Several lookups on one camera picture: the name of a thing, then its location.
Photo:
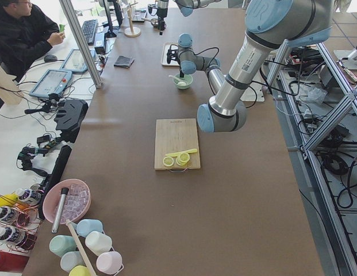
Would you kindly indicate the yellow plastic knife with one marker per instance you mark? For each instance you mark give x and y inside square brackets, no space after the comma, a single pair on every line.
[188,151]

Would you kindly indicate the black monitor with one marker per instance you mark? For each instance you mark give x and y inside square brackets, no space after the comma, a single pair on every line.
[112,30]

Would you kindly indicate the mint green bowl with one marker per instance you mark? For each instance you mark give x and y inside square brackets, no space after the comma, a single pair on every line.
[188,79]

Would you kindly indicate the black keyboard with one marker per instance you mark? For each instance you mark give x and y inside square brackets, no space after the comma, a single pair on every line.
[89,28]

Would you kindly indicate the bamboo cutting board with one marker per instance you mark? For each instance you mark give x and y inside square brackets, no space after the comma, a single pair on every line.
[176,135]

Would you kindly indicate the steel muddler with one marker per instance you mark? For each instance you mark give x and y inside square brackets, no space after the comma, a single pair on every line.
[59,211]

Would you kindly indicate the cream rabbit tray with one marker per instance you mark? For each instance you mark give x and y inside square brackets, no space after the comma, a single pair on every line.
[166,47]

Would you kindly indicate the single lemon slice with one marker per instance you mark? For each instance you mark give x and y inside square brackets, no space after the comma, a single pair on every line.
[168,161]

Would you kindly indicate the metal scoop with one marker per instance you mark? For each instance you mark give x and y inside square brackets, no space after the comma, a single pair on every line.
[152,21]

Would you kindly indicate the light blue cup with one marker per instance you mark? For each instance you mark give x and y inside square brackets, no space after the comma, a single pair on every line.
[86,226]

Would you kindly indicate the wooden mug tree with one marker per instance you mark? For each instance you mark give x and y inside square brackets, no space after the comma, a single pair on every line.
[131,30]

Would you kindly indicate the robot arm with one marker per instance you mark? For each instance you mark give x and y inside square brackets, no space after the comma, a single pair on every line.
[185,7]
[268,24]

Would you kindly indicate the yellow cup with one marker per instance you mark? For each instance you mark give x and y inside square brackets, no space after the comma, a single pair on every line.
[79,271]

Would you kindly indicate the far teach pendant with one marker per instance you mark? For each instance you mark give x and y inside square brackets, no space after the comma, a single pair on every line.
[74,62]

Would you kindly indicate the pink cup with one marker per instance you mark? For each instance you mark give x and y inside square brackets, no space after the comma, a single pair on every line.
[109,262]

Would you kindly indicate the pink bowl with ice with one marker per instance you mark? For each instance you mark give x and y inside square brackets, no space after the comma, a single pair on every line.
[77,203]

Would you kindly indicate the white cup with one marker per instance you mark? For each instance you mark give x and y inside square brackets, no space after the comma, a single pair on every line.
[98,243]

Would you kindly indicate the white ceramic spoon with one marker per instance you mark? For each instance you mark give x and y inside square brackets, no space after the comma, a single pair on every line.
[176,78]

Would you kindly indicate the seated person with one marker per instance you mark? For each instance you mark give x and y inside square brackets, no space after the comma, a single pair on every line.
[26,34]

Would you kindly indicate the computer mouse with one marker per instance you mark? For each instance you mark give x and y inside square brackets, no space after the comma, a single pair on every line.
[50,58]

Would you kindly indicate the near teach pendant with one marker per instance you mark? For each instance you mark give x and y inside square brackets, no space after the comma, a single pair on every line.
[52,82]

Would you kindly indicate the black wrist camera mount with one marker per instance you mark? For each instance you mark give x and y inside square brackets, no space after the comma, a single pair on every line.
[172,56]

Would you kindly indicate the aluminium frame post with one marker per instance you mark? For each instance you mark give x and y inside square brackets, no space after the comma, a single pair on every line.
[76,29]

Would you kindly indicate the pale blue cup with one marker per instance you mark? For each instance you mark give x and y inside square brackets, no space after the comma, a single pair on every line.
[70,260]

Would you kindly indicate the green cup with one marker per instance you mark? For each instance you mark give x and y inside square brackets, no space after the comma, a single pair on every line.
[62,244]

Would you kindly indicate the lemon slice stack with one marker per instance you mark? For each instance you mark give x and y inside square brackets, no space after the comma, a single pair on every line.
[183,159]

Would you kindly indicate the grey folded cloth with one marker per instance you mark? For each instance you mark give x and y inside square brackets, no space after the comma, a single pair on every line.
[123,62]

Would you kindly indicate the teach pendant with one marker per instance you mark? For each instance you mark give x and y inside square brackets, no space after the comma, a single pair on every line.
[52,82]
[74,62]

